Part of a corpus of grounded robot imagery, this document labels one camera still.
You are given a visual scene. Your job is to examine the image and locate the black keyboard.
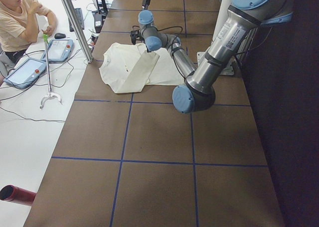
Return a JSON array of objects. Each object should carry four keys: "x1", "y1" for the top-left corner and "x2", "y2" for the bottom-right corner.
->
[{"x1": 69, "y1": 7, "x2": 85, "y2": 32}]

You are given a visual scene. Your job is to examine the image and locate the red cylinder tube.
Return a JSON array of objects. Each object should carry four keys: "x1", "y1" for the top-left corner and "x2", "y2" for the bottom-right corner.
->
[{"x1": 0, "y1": 185, "x2": 36, "y2": 206}]

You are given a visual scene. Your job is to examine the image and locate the aluminium frame post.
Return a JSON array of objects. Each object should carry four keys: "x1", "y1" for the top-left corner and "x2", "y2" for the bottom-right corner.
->
[{"x1": 61, "y1": 0, "x2": 94, "y2": 63}]

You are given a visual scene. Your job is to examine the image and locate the man in beige shirt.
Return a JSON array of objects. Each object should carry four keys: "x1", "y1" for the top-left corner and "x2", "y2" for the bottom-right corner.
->
[{"x1": 0, "y1": 0, "x2": 57, "y2": 64}]

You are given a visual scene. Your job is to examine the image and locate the far blue teach pendant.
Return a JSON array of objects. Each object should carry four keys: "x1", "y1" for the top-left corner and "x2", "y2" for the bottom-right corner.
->
[{"x1": 47, "y1": 39, "x2": 74, "y2": 63}]

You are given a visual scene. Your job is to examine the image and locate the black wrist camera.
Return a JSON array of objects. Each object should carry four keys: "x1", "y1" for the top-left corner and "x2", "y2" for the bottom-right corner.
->
[{"x1": 130, "y1": 29, "x2": 141, "y2": 45}]

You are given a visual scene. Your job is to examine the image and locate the black computer mouse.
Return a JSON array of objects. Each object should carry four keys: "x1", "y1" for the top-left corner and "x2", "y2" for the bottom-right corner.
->
[{"x1": 54, "y1": 32, "x2": 66, "y2": 39}]

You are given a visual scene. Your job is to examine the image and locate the near blue teach pendant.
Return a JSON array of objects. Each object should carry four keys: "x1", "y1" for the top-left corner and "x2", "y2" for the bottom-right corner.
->
[{"x1": 4, "y1": 58, "x2": 46, "y2": 89}]

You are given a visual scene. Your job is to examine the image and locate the cream long-sleeve cat shirt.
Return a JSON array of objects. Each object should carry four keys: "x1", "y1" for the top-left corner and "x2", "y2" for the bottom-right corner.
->
[{"x1": 99, "y1": 42, "x2": 184, "y2": 94}]

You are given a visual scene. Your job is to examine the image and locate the blue teach pendant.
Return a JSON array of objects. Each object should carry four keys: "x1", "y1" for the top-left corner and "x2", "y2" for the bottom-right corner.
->
[
  {"x1": 47, "y1": 39, "x2": 74, "y2": 63},
  {"x1": 4, "y1": 58, "x2": 46, "y2": 89}
]

